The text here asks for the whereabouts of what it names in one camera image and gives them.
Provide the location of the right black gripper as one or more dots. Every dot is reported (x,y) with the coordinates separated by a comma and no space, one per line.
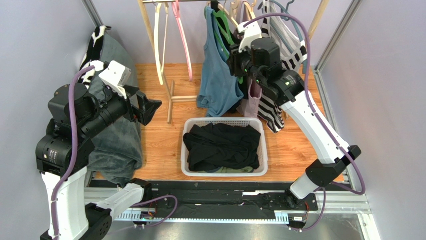
(234,63)

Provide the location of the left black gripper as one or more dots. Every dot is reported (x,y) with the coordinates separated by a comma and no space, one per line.
(147,107)

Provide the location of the blue tank top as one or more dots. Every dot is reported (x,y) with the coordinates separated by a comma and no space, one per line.
(219,91)

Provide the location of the pink plastic hanger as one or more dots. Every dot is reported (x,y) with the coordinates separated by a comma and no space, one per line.
(177,15)

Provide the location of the cream wooden hanger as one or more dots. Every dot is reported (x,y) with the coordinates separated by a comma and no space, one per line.
(158,61)

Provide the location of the green tank top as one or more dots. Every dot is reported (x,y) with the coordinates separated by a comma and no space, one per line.
(226,170)

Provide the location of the green plastic hanger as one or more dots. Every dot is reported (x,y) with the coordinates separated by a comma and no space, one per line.
(217,48)

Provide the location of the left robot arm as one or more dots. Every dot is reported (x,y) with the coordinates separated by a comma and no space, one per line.
(71,218)

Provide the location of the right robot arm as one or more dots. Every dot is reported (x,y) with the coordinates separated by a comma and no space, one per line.
(261,61)

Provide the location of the black tank top on cream hanger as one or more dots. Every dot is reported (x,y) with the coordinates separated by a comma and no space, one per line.
(227,40)

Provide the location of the black white striped tank top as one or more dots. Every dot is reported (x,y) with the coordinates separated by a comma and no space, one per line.
(272,114)

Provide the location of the cream plastic hanger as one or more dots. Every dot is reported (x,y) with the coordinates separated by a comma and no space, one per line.
(230,9)

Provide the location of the light wooden hanger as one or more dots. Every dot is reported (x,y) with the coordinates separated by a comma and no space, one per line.
(246,11)

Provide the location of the teal plastic hanger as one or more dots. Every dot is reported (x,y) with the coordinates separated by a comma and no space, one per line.
(286,33)

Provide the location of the grey zebra cushion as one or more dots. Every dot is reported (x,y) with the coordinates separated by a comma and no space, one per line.
(108,143)

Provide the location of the white plastic basket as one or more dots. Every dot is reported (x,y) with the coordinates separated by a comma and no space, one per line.
(231,121)

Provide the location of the wooden clothes rack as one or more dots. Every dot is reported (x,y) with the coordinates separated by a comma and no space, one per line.
(170,89)

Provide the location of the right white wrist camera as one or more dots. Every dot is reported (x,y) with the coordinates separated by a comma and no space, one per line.
(250,32)

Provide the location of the aluminium frame post right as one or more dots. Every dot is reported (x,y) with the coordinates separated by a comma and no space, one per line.
(318,69)

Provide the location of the aluminium frame post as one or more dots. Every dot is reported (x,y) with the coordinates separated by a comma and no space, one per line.
(92,12)
(318,69)

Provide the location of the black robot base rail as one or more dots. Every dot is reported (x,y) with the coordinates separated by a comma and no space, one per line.
(225,202)

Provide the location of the aluminium frame post left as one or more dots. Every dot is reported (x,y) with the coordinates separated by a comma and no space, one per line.
(92,12)

